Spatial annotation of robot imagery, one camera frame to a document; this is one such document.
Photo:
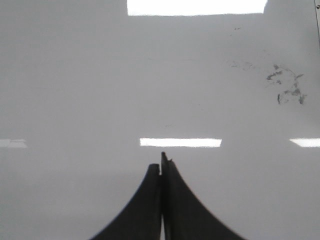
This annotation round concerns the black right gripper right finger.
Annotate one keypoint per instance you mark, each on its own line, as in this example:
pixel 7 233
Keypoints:
pixel 184 216

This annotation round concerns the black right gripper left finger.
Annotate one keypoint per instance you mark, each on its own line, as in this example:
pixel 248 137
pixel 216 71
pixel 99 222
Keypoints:
pixel 141 218

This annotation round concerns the white whiteboard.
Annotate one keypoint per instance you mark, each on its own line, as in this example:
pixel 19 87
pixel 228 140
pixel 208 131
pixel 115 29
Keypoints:
pixel 90 96

